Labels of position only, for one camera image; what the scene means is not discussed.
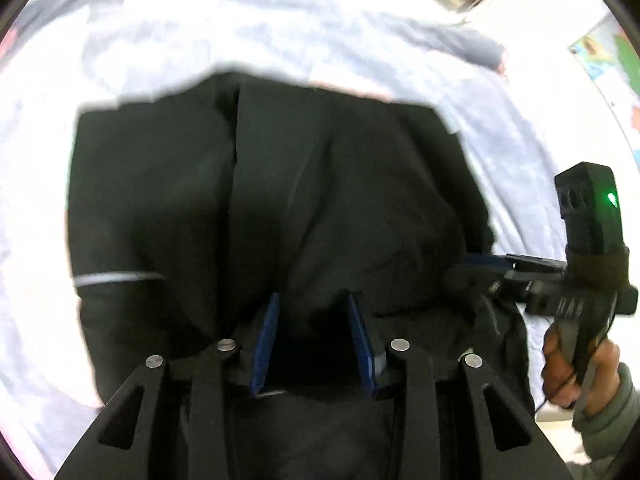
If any person's right forearm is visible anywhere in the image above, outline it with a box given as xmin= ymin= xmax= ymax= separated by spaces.
xmin=571 ymin=362 xmax=640 ymax=480

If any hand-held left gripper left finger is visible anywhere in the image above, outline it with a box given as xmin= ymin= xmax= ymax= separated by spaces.
xmin=52 ymin=292 xmax=281 ymax=480

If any person's right hand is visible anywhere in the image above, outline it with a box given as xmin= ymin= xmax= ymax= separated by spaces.
xmin=542 ymin=325 xmax=622 ymax=416

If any wall map poster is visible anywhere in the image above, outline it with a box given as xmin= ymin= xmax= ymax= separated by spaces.
xmin=569 ymin=12 xmax=640 ymax=161

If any grey floral blanket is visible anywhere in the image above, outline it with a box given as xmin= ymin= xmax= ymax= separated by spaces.
xmin=0 ymin=0 xmax=596 ymax=476

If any black hooded jacket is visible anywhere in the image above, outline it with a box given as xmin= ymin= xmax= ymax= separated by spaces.
xmin=67 ymin=72 xmax=533 ymax=480

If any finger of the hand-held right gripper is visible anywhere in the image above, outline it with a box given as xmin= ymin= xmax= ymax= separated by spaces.
xmin=449 ymin=254 xmax=507 ymax=291

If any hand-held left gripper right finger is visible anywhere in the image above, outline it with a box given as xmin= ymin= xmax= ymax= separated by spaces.
xmin=347 ymin=292 xmax=576 ymax=480

